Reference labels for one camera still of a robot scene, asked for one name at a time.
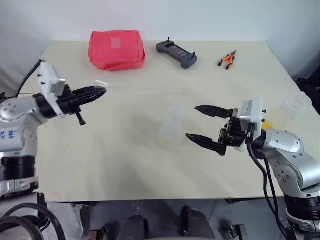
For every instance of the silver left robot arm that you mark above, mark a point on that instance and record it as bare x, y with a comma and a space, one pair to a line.
17, 117

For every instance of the orange black pliers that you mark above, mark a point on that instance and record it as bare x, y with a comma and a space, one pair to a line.
227, 60

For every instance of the clear cup with orange liquid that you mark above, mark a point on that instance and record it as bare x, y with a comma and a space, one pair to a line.
293, 107

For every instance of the red fabric pouch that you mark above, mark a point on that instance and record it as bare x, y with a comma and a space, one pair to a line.
115, 50

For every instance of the clear plastic funnel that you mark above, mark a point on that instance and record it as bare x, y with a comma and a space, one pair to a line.
102, 83

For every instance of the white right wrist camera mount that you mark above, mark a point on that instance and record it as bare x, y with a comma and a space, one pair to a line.
251, 111

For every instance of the black equipment beside table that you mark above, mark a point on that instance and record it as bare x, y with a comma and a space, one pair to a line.
310, 85

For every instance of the grey handheld remote controller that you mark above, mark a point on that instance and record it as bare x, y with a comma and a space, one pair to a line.
176, 53

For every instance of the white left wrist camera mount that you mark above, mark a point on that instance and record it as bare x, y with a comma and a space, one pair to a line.
48, 75

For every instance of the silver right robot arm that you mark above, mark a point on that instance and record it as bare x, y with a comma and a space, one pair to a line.
287, 150

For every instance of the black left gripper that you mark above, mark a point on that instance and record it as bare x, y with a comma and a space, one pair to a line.
68, 105

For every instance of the clear plastic cup centre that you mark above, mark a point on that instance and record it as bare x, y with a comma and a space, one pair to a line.
172, 125

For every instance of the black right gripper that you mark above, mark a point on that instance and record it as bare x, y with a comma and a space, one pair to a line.
235, 135

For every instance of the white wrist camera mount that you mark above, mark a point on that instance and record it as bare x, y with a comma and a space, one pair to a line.
48, 75
251, 111

